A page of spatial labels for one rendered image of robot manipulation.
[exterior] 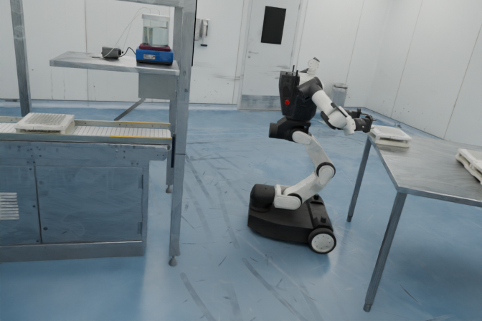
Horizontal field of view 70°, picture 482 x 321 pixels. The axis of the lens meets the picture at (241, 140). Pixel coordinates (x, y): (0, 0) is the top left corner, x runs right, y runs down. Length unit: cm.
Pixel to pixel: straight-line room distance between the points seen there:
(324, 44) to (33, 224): 565
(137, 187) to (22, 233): 72
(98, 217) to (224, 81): 417
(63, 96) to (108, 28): 122
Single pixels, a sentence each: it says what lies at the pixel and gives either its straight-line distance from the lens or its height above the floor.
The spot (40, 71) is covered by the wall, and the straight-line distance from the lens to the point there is 579.
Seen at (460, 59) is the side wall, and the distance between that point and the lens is 642.
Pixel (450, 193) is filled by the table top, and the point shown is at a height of 85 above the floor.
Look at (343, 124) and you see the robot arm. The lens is 215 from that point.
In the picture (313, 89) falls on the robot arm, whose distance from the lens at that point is 221.
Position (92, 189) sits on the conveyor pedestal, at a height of 51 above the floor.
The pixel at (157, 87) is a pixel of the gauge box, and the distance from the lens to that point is 217.
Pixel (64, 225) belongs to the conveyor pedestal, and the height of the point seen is 26.
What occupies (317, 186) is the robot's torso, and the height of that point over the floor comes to 44.
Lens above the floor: 157
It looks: 19 degrees down
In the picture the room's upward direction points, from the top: 7 degrees clockwise
